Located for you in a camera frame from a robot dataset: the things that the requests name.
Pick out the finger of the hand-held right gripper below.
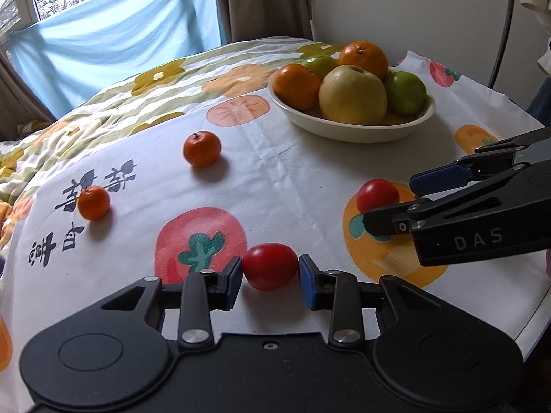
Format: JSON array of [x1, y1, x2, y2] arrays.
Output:
[[409, 127, 551, 197], [363, 163, 532, 238]]

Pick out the cream bowl with yellow inside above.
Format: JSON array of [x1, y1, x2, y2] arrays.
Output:
[[267, 66, 436, 144]]

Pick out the white fruit printed cloth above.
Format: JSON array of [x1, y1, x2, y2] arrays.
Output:
[[0, 49, 551, 371]]

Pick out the yellow apple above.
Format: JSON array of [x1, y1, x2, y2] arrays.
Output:
[[319, 64, 388, 125]]

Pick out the red cherry tomato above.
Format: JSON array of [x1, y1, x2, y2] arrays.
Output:
[[356, 178, 401, 215], [242, 243, 299, 292]]

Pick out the brown curtain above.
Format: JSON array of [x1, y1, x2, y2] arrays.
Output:
[[0, 49, 56, 142], [209, 0, 315, 46]]

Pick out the small mandarin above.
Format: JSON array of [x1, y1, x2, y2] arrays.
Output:
[[183, 131, 222, 168], [77, 185, 111, 221]]

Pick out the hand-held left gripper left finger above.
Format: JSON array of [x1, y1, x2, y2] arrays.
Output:
[[64, 257, 242, 349]]

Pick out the green apple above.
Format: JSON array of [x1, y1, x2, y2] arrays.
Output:
[[383, 71, 428, 116], [300, 54, 340, 81]]

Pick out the blue curtain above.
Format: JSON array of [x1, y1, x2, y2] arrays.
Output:
[[9, 0, 222, 119]]

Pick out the dark clothing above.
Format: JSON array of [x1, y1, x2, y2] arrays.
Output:
[[527, 82, 551, 126]]

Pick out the orange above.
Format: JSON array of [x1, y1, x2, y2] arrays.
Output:
[[274, 64, 323, 111], [338, 41, 390, 82]]

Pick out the black cable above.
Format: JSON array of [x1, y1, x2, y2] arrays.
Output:
[[488, 0, 517, 91]]

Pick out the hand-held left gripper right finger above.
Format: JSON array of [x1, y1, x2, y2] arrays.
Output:
[[299, 255, 457, 346]]

